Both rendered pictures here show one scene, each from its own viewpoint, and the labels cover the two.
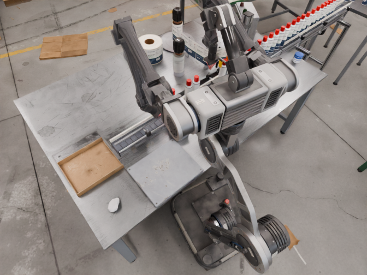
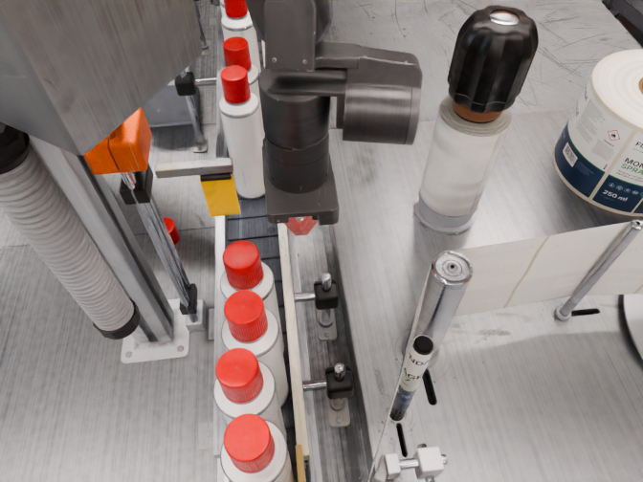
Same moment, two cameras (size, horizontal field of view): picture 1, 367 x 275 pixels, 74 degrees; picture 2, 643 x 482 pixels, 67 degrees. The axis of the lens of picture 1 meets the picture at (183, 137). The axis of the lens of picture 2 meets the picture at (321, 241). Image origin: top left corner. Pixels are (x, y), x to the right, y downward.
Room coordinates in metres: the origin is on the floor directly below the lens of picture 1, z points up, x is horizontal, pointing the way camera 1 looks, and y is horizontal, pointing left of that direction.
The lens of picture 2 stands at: (1.63, -0.43, 1.44)
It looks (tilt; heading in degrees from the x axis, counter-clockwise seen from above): 54 degrees down; 125
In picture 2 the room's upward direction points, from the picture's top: straight up
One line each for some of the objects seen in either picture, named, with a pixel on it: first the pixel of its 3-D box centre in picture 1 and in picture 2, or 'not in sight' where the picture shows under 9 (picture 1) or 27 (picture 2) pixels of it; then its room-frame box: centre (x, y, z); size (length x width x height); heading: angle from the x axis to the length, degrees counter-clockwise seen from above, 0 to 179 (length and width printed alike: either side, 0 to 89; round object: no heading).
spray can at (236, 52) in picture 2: (188, 91); (245, 107); (1.21, -0.02, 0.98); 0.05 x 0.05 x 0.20
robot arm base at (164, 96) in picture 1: (167, 103); not in sight; (0.67, 0.07, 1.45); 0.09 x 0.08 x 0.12; 121
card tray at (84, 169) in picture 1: (90, 165); not in sight; (0.69, 0.55, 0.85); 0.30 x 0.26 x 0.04; 132
